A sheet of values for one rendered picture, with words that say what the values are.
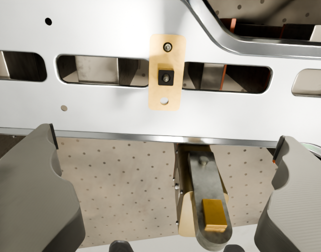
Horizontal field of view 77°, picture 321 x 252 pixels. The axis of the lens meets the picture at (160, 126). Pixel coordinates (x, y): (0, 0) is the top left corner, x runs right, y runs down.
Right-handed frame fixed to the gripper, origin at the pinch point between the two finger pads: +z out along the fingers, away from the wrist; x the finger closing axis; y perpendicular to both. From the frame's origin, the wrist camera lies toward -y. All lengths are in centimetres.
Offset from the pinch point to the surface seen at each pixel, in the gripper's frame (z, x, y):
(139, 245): 106, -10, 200
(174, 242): 106, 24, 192
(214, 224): 1.9, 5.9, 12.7
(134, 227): 39, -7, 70
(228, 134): 11.2, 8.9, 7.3
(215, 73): 24.0, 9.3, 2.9
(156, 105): 11.0, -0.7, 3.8
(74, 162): 40, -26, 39
